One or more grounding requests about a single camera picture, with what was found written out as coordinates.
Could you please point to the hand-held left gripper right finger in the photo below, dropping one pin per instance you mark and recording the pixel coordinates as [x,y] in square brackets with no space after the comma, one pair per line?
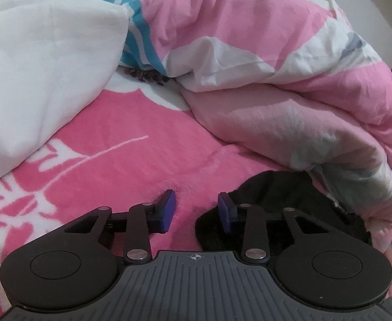
[224,212]

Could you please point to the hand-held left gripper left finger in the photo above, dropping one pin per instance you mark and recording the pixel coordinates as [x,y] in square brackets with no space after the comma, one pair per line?
[168,212]

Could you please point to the black t-shirt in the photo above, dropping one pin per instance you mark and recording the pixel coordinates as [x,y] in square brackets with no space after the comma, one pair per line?
[282,190]

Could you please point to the pink floral blanket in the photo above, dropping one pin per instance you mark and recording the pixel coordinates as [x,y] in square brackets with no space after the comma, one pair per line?
[132,140]

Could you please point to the pink and blue duvet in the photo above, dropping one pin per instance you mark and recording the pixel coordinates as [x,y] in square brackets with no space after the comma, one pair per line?
[249,40]

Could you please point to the white cloth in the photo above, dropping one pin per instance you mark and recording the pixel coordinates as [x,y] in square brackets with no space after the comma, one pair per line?
[42,67]

